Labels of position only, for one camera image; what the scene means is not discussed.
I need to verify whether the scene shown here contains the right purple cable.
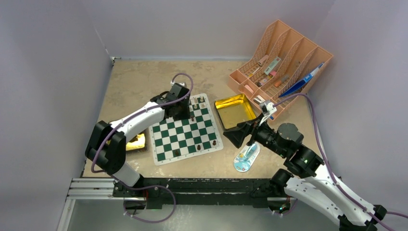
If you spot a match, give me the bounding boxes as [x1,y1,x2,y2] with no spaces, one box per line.
[273,93,408,231]

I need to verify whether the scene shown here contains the teal white box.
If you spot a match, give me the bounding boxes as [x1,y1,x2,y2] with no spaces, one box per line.
[264,56,282,76]

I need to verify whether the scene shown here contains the blue packaged toy blister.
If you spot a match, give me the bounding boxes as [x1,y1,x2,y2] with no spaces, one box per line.
[233,142,261,173]

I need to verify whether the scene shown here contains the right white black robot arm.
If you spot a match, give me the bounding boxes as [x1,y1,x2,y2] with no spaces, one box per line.
[223,118,387,231]

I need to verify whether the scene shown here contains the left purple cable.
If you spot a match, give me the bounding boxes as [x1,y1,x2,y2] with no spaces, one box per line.
[90,73,194,224]

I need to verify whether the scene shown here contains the left gold tin tray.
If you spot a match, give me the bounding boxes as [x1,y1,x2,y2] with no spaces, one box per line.
[117,121,147,152]

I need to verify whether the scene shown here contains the right gold tin tray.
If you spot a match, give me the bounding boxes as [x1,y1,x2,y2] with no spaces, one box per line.
[214,94,256,131]

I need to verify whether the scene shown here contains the white chess pieces row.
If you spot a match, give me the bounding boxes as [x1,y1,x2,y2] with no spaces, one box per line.
[190,97,207,121]

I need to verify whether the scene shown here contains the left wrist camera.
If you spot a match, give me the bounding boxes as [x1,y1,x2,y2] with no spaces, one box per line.
[170,81,186,88]

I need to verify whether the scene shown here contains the green white chess board mat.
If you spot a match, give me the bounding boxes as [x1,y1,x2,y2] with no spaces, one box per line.
[149,93,224,166]

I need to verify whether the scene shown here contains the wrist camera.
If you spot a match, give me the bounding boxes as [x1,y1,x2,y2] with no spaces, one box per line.
[170,81,186,88]
[259,100,277,125]

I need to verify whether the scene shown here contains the gold tin tray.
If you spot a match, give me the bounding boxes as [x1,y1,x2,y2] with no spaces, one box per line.
[214,94,256,131]
[117,121,147,152]

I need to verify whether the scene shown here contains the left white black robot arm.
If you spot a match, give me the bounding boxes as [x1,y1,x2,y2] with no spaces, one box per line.
[85,83,191,197]

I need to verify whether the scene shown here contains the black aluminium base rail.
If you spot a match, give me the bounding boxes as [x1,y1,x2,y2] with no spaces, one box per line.
[67,178,297,211]

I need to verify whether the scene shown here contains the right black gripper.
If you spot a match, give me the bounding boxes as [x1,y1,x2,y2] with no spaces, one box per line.
[223,112,287,157]

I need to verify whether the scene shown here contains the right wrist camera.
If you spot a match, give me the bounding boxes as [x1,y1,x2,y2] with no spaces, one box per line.
[259,100,277,125]

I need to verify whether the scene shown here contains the purple cable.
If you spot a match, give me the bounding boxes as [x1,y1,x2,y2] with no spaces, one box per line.
[90,73,194,224]
[273,93,408,231]

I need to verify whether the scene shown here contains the peach plastic file organizer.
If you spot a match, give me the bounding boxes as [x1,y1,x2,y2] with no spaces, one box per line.
[228,20,333,112]

